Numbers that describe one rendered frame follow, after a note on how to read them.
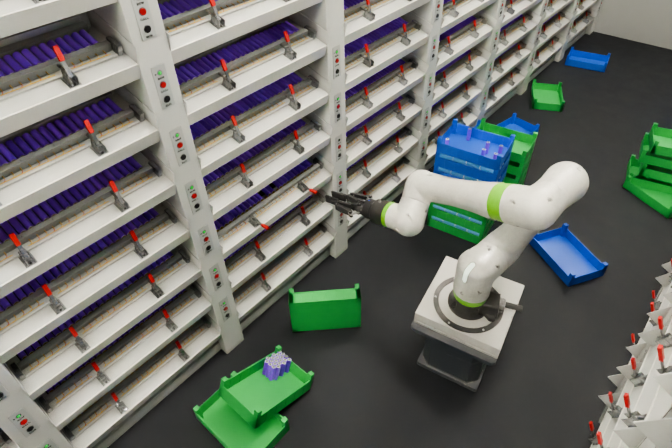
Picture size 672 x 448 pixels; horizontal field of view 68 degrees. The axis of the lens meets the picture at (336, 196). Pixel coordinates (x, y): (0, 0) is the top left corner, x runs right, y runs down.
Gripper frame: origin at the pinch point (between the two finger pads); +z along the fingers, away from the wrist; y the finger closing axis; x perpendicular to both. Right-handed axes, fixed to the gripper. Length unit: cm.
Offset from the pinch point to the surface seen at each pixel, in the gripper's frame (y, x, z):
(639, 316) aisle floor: 78, -80, -93
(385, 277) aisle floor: 24, -59, 3
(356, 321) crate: -7, -58, -5
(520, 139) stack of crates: 122, -26, -19
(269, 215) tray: -19.8, -1.6, 17.8
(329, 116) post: 14.8, 26.9, 10.2
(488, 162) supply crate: 69, -12, -28
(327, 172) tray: 14.8, 0.0, 18.2
